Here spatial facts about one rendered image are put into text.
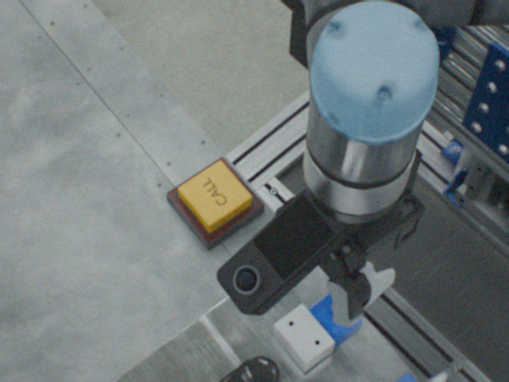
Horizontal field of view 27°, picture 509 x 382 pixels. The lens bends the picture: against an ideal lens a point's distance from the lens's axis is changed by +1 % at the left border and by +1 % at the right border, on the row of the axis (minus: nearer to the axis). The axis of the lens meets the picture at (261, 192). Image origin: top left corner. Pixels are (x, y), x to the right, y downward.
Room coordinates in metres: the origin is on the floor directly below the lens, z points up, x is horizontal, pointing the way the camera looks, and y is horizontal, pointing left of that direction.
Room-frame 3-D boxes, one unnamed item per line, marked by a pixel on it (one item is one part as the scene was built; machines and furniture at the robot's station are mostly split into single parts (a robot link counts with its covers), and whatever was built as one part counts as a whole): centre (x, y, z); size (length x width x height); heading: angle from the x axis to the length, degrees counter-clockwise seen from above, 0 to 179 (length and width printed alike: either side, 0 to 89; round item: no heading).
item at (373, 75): (0.38, -0.07, 1.31); 0.09 x 0.08 x 0.11; 5
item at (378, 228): (0.38, -0.07, 1.15); 0.09 x 0.08 x 0.12; 130
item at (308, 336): (0.39, -0.08, 0.89); 0.13 x 0.05 x 0.05; 130
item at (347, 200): (0.37, -0.06, 1.23); 0.08 x 0.08 x 0.05
